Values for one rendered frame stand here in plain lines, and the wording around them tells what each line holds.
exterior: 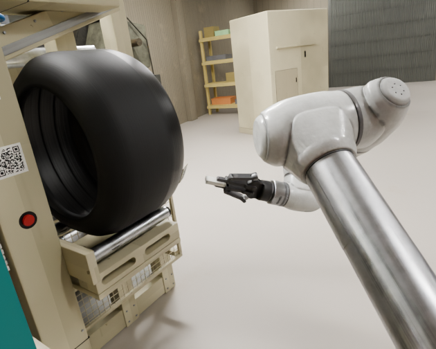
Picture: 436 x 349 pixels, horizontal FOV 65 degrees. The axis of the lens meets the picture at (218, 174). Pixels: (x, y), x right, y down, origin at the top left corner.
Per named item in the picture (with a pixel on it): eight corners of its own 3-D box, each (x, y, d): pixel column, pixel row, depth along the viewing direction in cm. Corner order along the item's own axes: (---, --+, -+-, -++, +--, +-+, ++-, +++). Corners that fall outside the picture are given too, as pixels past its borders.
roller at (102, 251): (90, 270, 97) (88, 257, 95) (80, 264, 99) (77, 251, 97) (171, 218, 123) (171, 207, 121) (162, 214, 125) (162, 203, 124)
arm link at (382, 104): (365, 106, 86) (316, 116, 83) (408, 57, 69) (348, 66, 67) (387, 153, 81) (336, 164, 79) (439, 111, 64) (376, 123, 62)
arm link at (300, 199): (276, 211, 127) (276, 179, 132) (312, 218, 131) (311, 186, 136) (291, 203, 118) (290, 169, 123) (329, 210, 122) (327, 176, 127)
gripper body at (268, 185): (276, 189, 118) (251, 184, 115) (266, 207, 122) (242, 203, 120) (271, 176, 123) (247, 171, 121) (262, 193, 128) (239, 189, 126)
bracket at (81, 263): (93, 286, 93) (84, 255, 90) (21, 253, 116) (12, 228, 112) (103, 279, 96) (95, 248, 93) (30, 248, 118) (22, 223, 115)
